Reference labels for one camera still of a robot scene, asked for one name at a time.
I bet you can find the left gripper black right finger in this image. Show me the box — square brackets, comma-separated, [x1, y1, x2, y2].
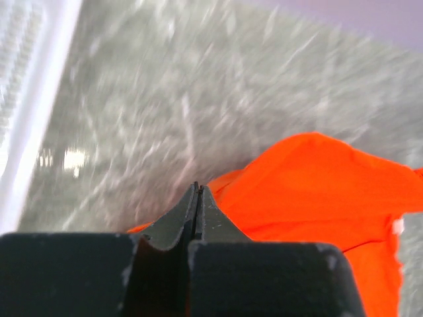
[188, 188, 365, 316]

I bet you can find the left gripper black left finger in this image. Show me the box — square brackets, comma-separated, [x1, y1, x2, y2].
[1, 184, 198, 316]

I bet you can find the orange t shirt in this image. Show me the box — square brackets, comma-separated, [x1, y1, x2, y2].
[127, 131, 423, 317]

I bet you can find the white perforated plastic basket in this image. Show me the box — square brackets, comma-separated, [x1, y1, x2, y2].
[1, 1, 82, 234]

